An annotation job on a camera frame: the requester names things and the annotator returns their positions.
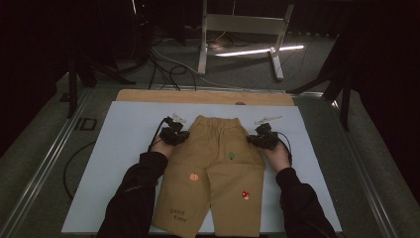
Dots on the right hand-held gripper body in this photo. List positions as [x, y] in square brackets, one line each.
[269, 139]

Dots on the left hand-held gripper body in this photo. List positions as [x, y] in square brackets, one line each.
[171, 134]

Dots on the tan embroidered pants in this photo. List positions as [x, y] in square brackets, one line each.
[214, 165]

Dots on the person's left hand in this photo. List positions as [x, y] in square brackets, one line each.
[163, 148]

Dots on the person's right hand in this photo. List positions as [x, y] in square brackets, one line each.
[279, 158]

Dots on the white board mat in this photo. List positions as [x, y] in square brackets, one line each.
[132, 132]

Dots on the bright light strip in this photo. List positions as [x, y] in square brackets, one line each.
[261, 51]

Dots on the black tripod stand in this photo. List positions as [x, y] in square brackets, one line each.
[345, 105]
[72, 92]

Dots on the white metal stand frame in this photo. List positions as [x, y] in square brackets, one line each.
[244, 23]

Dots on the aluminium rail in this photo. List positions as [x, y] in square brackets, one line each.
[43, 167]
[366, 185]

